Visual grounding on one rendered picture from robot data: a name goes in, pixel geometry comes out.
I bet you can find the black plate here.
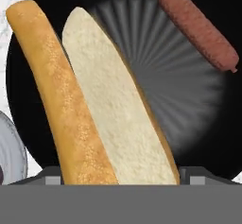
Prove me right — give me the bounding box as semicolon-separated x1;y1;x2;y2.
5;0;242;181

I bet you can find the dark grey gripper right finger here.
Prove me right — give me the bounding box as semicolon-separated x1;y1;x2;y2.
178;166;238;186

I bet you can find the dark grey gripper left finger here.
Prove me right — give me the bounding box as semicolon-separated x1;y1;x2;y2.
9;165;63;186

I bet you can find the brown sausage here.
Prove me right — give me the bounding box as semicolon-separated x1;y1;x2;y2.
157;0;240;74

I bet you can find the golden hot dog bun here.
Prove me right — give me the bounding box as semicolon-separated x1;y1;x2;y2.
5;0;182;186

